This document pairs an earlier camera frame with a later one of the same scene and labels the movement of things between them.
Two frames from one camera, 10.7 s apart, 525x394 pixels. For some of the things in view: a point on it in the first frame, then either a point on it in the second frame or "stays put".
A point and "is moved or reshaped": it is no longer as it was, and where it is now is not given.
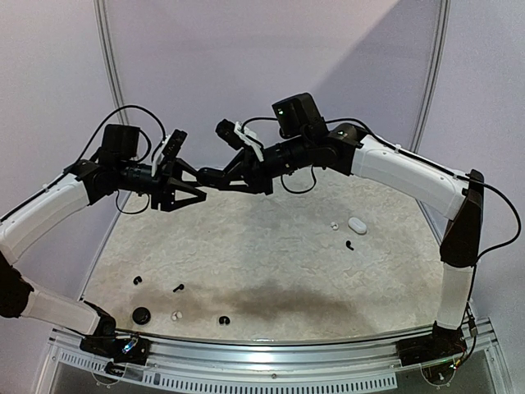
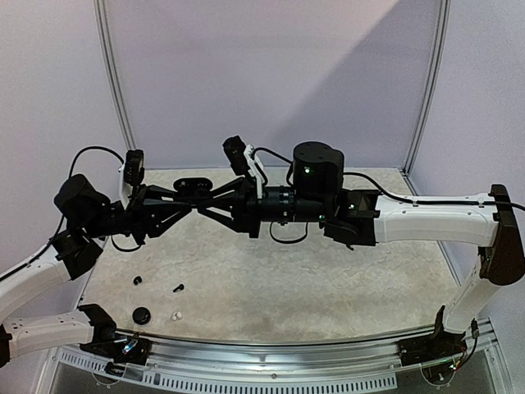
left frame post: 111,57 stays put
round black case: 141,315 stays put
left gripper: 164,185 to 144,212
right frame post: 444,24 stays put
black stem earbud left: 180,287 stays put
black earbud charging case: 212,177 is moved or reshaped
